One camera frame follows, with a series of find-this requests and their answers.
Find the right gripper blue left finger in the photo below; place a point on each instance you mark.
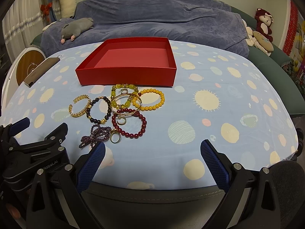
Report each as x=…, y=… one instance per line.
x=87, y=166

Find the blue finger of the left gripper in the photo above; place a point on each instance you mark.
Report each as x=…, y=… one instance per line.
x=19, y=126
x=58, y=135

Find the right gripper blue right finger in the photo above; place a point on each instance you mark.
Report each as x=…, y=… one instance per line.
x=219, y=171

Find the purple garnet bead strand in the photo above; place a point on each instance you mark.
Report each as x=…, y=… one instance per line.
x=97, y=134

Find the dark bead bracelet gold charm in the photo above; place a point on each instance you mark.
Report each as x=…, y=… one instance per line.
x=108, y=114

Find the gold thin bangle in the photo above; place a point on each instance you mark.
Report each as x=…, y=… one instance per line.
x=121, y=110

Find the small gold hoop earring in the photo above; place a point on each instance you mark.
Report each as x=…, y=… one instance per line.
x=121, y=120

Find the round wooden white device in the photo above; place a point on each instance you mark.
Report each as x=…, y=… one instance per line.
x=25, y=63

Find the blue planet print tablecloth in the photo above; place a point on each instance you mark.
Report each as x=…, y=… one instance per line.
x=217, y=95

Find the brown leather phone case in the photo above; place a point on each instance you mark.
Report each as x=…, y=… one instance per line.
x=40, y=70

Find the white curtain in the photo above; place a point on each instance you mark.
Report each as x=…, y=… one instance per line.
x=21, y=24

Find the grey mouse plush toy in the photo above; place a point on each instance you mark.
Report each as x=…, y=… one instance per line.
x=75, y=28

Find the red cardboard box tray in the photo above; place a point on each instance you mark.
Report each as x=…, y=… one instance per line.
x=142, y=61

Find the green sofa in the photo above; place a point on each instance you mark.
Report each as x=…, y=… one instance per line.
x=272, y=68

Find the red bow curtain tie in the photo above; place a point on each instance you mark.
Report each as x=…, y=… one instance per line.
x=45, y=11

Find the beige cookie plush pillow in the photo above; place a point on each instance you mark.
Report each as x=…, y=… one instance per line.
x=263, y=42

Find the red monkey plush toy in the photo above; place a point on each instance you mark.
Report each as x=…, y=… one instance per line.
x=264, y=21

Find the blue-grey velvet blanket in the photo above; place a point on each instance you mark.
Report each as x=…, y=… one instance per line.
x=206, y=22

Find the red wall decoration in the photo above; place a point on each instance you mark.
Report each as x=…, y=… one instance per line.
x=291, y=30

